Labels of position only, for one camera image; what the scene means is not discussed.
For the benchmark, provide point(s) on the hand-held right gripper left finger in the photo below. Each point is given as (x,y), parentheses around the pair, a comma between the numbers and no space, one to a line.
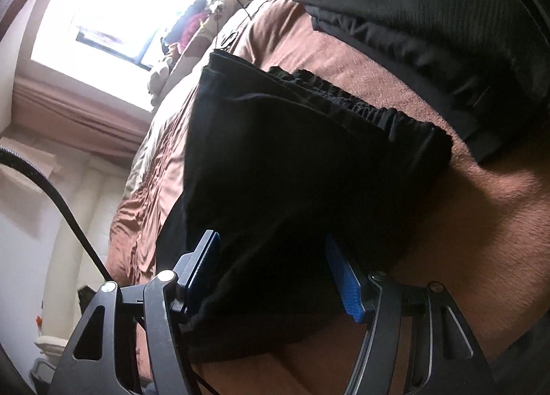
(205,267)

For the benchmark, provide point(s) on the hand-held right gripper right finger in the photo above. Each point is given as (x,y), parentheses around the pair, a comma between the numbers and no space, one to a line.
(346,283)

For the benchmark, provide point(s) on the black pants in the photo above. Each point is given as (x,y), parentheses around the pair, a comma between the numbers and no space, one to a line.
(279,163)

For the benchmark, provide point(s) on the white padded headboard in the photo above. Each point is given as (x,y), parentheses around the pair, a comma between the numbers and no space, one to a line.
(103,189)

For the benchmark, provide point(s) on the brown fleece blanket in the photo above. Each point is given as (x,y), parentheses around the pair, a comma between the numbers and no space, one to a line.
(472,227)

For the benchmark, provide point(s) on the white rounded furniture top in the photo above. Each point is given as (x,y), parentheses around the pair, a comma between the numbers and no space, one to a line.
(49,343)

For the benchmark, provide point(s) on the brown curtain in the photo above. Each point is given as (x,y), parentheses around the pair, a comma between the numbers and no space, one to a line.
(77,120)

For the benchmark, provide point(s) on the beige plush toy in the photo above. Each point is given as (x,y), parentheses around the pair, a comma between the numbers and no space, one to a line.
(159,75)

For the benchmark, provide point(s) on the patterned beige pillow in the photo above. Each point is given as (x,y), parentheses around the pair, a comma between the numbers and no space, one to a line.
(184,64)

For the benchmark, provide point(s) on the pink garment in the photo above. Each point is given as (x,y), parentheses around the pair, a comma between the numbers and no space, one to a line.
(191,30)

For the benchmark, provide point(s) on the dark hanging garment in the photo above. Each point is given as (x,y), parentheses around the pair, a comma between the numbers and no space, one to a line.
(206,0)

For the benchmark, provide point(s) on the bright window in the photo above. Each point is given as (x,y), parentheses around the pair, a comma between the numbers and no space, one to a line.
(120,0)

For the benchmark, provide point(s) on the person's dark jacket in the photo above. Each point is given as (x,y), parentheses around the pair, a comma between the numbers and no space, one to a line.
(429,13)

